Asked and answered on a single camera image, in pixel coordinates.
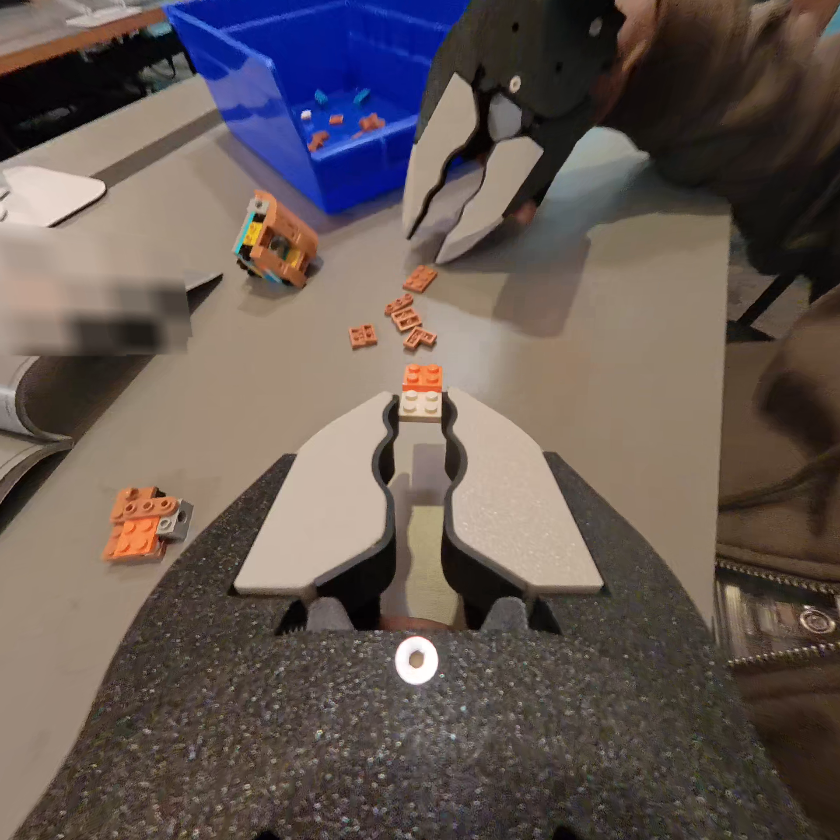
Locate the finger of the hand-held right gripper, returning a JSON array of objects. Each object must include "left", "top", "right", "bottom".
[
  {"left": 434, "top": 134, "right": 546, "bottom": 265},
  {"left": 401, "top": 72, "right": 484, "bottom": 240}
]

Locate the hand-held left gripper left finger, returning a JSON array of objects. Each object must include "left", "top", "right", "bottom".
[{"left": 233, "top": 390, "right": 399, "bottom": 614}]

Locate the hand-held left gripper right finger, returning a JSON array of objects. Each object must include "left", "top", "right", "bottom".
[{"left": 441, "top": 387, "right": 605, "bottom": 614}]

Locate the pile of brown bricks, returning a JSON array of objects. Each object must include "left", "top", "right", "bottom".
[{"left": 305, "top": 112, "right": 388, "bottom": 153}]

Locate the white brick plate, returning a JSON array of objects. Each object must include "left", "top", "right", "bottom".
[{"left": 398, "top": 389, "right": 444, "bottom": 424}]

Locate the orange grey brick assembly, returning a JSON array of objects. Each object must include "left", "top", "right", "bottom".
[{"left": 101, "top": 486, "right": 194, "bottom": 563}]

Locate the blue plastic bin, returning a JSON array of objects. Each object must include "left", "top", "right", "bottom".
[{"left": 164, "top": 0, "right": 473, "bottom": 214}]

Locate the person's right forearm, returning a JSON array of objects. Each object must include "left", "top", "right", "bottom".
[{"left": 591, "top": 0, "right": 840, "bottom": 277}]

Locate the grey desk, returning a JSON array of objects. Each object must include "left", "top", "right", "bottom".
[{"left": 0, "top": 72, "right": 732, "bottom": 840}]

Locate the long office desk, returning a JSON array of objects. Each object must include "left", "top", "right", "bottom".
[{"left": 0, "top": 0, "right": 166, "bottom": 74}]

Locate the brown yellow brick assembly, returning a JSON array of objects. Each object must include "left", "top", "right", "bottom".
[{"left": 231, "top": 190, "right": 320, "bottom": 290}]

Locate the grey instruction booklet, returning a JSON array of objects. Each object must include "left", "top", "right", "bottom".
[{"left": 0, "top": 272, "right": 224, "bottom": 526}]

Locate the person's brown jacket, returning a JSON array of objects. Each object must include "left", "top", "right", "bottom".
[{"left": 715, "top": 282, "right": 840, "bottom": 840}]

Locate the white tablet stand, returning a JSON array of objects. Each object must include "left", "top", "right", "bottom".
[{"left": 0, "top": 165, "right": 107, "bottom": 228}]

